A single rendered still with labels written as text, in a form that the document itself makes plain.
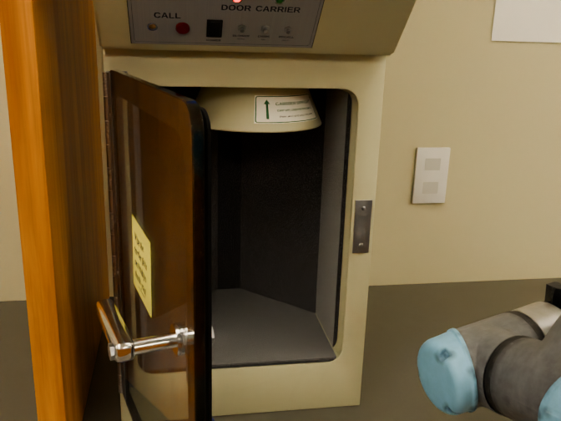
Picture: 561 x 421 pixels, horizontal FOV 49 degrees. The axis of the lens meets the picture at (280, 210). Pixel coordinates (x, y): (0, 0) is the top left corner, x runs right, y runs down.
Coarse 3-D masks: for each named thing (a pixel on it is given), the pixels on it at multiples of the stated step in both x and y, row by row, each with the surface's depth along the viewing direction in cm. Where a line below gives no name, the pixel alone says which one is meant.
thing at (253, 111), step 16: (208, 96) 76; (224, 96) 75; (240, 96) 74; (256, 96) 74; (272, 96) 74; (288, 96) 75; (304, 96) 77; (208, 112) 76; (224, 112) 74; (240, 112) 74; (256, 112) 74; (272, 112) 74; (288, 112) 75; (304, 112) 77; (224, 128) 74; (240, 128) 74; (256, 128) 73; (272, 128) 74; (288, 128) 75; (304, 128) 76
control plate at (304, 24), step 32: (128, 0) 59; (160, 0) 59; (192, 0) 60; (224, 0) 60; (256, 0) 61; (288, 0) 61; (320, 0) 61; (160, 32) 63; (192, 32) 63; (224, 32) 64; (256, 32) 64
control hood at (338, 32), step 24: (96, 0) 59; (120, 0) 59; (336, 0) 62; (360, 0) 62; (384, 0) 62; (408, 0) 63; (96, 24) 62; (120, 24) 62; (336, 24) 65; (360, 24) 65; (384, 24) 65; (120, 48) 65; (144, 48) 65; (168, 48) 66; (192, 48) 66; (216, 48) 66; (240, 48) 66; (264, 48) 67; (288, 48) 67; (312, 48) 68; (336, 48) 68; (360, 48) 68; (384, 48) 69
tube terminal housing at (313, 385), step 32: (128, 64) 68; (160, 64) 68; (192, 64) 69; (224, 64) 69; (256, 64) 70; (288, 64) 71; (320, 64) 71; (352, 64) 72; (384, 64) 72; (352, 96) 76; (352, 128) 77; (352, 160) 78; (352, 192) 76; (352, 224) 78; (352, 256) 79; (352, 288) 80; (352, 320) 82; (352, 352) 83; (224, 384) 81; (256, 384) 82; (288, 384) 83; (320, 384) 84; (352, 384) 84; (128, 416) 80
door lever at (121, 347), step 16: (96, 304) 53; (112, 304) 53; (112, 320) 50; (112, 336) 48; (128, 336) 48; (160, 336) 48; (176, 336) 48; (112, 352) 46; (128, 352) 46; (144, 352) 47; (176, 352) 48
